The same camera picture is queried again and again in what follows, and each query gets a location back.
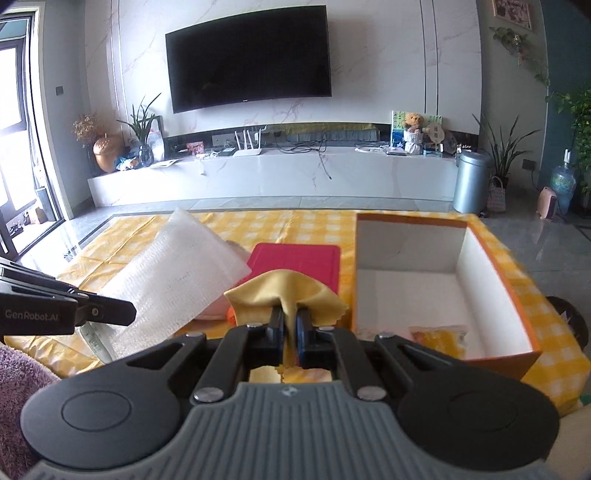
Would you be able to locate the pink small heater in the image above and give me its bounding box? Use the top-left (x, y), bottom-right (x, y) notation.
top-left (536, 187), bottom-right (558, 220)

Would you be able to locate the blue water jug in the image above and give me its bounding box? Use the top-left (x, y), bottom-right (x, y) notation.
top-left (550, 149), bottom-right (577, 215)

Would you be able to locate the silver pedal trash can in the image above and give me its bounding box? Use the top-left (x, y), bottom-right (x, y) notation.
top-left (453, 150), bottom-right (493, 214)

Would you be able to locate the yellow microfiber cloth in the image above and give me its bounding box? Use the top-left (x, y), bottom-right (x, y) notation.
top-left (224, 270), bottom-right (349, 384)

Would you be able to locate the green potted plant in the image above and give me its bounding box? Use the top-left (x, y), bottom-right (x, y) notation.
top-left (118, 94), bottom-right (160, 167)

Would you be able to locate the round beige scrub pad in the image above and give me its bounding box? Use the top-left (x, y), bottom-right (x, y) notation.
top-left (195, 240), bottom-right (250, 321)

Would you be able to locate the purple fleece sleeve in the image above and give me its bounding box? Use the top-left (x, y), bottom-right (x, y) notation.
top-left (0, 344), bottom-right (59, 479)

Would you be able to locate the white marble tv console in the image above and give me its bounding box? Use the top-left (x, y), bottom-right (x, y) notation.
top-left (88, 147), bottom-right (458, 207)

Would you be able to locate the orange crochet ball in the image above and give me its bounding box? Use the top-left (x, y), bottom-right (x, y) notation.
top-left (226, 307), bottom-right (238, 326)

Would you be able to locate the copper round vase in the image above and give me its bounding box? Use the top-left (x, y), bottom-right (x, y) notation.
top-left (92, 135), bottom-right (124, 173)

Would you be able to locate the small teddy bear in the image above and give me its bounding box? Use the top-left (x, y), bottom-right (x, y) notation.
top-left (403, 113), bottom-right (424, 155)

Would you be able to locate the white wifi router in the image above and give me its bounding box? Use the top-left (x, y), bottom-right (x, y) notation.
top-left (233, 129), bottom-right (263, 156)

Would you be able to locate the white foam wrap sheet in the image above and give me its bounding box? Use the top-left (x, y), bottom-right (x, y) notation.
top-left (78, 208), bottom-right (250, 363)

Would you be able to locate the orange cardboard storage box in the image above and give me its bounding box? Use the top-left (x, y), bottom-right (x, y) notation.
top-left (352, 213), bottom-right (541, 379)

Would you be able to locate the tall leafy floor plant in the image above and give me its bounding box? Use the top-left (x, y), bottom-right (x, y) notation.
top-left (474, 113), bottom-right (540, 188)

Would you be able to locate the yellow checkered tablecloth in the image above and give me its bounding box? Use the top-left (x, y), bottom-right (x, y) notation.
top-left (5, 210), bottom-right (590, 415)

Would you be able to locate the red square box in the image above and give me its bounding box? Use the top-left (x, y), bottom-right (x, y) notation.
top-left (236, 243), bottom-right (341, 294)

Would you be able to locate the black wall television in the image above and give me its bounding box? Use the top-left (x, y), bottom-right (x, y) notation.
top-left (165, 5), bottom-right (332, 113)

